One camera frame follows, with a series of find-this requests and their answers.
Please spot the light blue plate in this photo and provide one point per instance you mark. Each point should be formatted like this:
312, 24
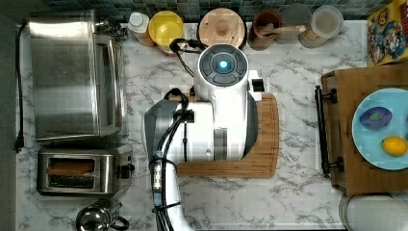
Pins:
369, 142

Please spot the colourful cereal box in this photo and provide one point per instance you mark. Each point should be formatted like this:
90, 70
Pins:
388, 34

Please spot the shiny metal kettle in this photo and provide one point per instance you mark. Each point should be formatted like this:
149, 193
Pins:
101, 215

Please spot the stainless steel two-slot toaster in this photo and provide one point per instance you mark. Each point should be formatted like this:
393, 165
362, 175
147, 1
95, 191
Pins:
112, 172

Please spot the stainless steel toaster oven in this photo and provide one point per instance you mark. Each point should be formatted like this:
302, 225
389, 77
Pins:
77, 69

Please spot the yellow toy lemon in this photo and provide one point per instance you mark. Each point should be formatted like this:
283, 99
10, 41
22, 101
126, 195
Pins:
395, 146

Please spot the brown utensil crock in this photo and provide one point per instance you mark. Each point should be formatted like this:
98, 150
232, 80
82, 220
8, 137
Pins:
260, 35

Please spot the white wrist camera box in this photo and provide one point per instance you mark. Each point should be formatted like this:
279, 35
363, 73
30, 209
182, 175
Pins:
256, 85

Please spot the bamboo cutting board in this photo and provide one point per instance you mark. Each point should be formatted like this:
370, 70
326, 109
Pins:
260, 162

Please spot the wooden spoon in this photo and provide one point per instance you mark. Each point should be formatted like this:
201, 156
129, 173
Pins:
282, 30

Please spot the bread slice in toaster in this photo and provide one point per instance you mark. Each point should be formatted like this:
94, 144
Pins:
70, 167

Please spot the clear lid glass jar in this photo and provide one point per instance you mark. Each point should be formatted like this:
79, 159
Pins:
326, 23

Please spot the white cap sauce bottle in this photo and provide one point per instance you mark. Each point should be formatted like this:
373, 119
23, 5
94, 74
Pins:
138, 25

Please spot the black tray handle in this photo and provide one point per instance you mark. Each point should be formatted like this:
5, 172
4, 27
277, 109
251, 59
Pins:
326, 165

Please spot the grey lid jar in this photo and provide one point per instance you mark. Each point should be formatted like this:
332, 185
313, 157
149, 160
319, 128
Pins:
296, 14

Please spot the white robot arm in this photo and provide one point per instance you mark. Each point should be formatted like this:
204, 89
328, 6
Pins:
220, 124

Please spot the purple toy eggplant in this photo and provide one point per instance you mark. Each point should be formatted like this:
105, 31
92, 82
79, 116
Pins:
376, 118

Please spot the black canister wooden lid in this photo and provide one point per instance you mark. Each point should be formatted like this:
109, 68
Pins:
222, 26

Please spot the wooden serving tray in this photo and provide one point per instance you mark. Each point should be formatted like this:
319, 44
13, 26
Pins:
353, 86

